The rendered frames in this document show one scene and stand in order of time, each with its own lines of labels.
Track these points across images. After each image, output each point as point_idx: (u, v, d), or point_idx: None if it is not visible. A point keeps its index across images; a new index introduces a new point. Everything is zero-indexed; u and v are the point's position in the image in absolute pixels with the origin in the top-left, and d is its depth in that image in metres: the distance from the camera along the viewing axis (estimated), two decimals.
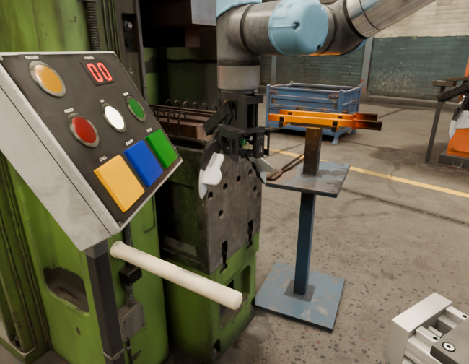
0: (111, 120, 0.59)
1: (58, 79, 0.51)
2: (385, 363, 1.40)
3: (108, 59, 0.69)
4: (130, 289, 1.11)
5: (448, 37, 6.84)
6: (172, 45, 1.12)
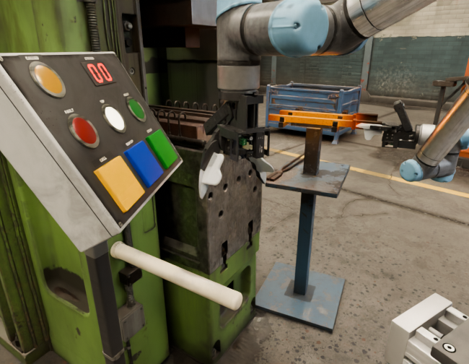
0: (111, 120, 0.59)
1: (58, 79, 0.51)
2: None
3: (108, 60, 0.69)
4: (130, 289, 1.11)
5: (448, 37, 6.84)
6: (172, 45, 1.12)
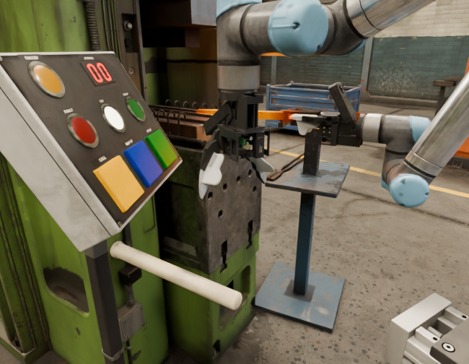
0: (110, 120, 0.59)
1: (58, 79, 0.51)
2: (385, 363, 1.40)
3: (107, 60, 0.69)
4: (130, 289, 1.11)
5: (448, 37, 6.84)
6: (172, 45, 1.12)
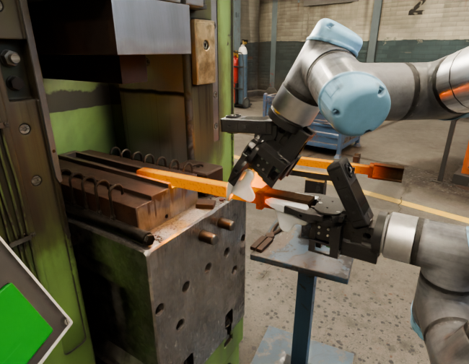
0: None
1: None
2: None
3: None
4: None
5: (456, 41, 6.47)
6: (104, 79, 0.75)
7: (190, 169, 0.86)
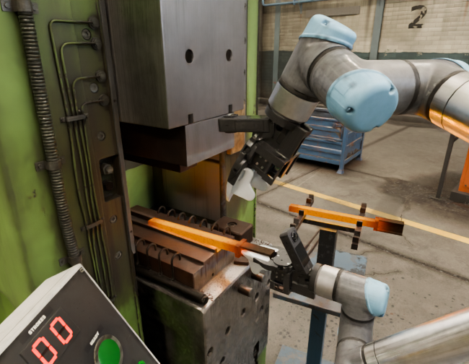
0: None
1: None
2: None
3: (70, 292, 0.50)
4: None
5: (454, 54, 6.66)
6: (164, 167, 0.93)
7: (229, 231, 1.04)
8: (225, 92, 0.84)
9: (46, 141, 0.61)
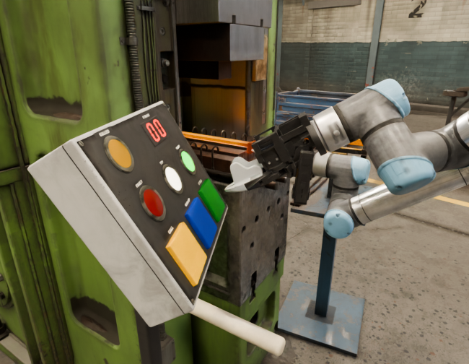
0: (172, 183, 0.58)
1: (127, 151, 0.50)
2: None
3: (160, 112, 0.67)
4: (162, 324, 1.10)
5: (454, 42, 6.83)
6: (204, 76, 1.11)
7: None
8: (258, 6, 1.01)
9: (129, 19, 0.78)
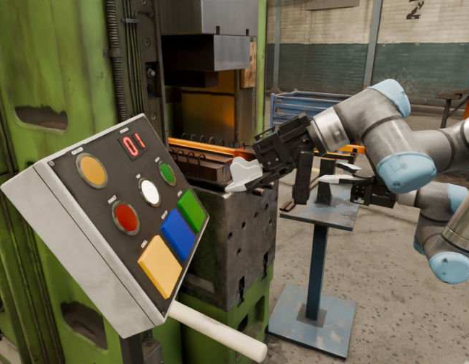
0: (148, 196, 0.59)
1: (101, 167, 0.51)
2: None
3: (140, 125, 0.69)
4: (150, 329, 1.11)
5: (451, 44, 6.84)
6: (191, 85, 1.12)
7: (243, 146, 1.23)
8: (243, 16, 1.02)
9: (112, 32, 0.80)
